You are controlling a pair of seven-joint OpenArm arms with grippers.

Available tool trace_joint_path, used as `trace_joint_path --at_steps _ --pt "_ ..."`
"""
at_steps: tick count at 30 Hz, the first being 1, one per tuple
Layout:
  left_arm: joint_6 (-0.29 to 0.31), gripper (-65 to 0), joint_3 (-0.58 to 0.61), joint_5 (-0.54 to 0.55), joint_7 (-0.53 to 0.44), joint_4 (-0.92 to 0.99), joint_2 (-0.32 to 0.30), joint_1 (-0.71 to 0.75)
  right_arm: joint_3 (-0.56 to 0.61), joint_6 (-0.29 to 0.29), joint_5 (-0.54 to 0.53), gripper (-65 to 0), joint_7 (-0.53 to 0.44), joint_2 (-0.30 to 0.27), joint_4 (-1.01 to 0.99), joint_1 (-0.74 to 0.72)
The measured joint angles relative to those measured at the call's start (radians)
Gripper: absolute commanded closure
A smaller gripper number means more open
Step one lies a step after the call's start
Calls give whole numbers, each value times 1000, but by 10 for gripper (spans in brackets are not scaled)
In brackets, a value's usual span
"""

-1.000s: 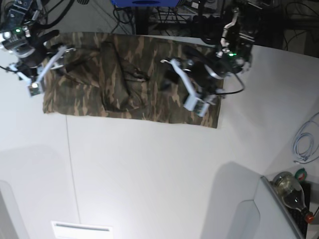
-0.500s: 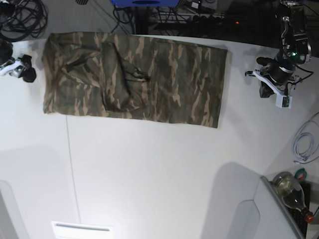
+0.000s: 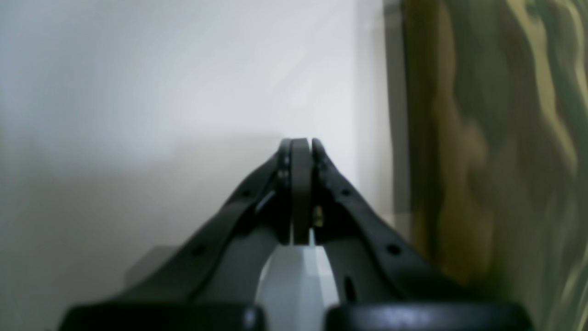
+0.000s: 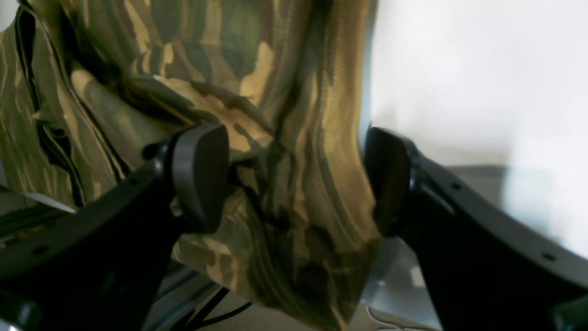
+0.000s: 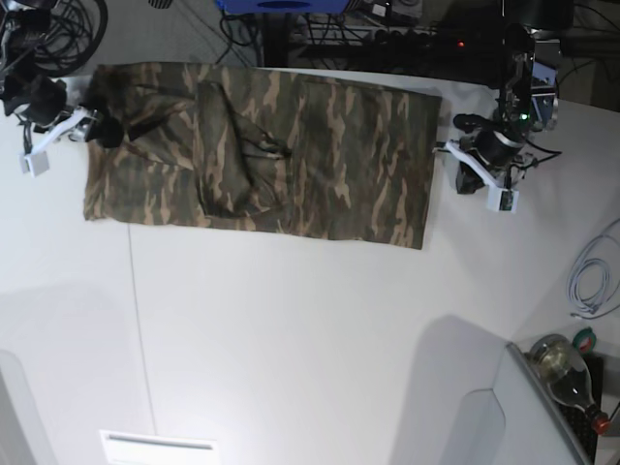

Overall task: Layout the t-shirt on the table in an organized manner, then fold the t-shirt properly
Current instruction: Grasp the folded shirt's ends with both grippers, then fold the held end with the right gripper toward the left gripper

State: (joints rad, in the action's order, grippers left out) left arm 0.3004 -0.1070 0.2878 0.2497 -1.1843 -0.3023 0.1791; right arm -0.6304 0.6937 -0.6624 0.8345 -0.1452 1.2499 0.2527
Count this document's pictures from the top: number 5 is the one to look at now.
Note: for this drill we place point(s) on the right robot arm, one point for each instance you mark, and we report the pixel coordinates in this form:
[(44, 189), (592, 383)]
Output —
[(42, 44)]

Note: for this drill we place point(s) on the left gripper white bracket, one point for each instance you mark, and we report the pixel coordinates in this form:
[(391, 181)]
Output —
[(494, 155)]

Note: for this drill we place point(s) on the camouflage t-shirt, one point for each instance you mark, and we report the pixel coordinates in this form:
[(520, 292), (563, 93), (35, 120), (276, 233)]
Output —
[(248, 149)]

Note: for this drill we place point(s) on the black power strip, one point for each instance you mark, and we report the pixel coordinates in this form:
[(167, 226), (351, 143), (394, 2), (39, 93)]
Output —
[(411, 39)]

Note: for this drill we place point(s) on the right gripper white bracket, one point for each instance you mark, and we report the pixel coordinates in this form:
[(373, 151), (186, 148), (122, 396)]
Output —
[(50, 109)]

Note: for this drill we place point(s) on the clear plastic bottle red cap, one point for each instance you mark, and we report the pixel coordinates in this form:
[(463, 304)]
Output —
[(563, 371)]

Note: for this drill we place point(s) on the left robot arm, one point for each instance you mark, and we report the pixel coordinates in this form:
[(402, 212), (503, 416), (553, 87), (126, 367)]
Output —
[(525, 84)]

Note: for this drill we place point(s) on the blue box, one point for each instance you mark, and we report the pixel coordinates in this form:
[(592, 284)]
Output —
[(242, 7)]

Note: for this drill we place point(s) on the green tape roll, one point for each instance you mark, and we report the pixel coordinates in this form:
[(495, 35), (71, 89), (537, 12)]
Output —
[(585, 341)]

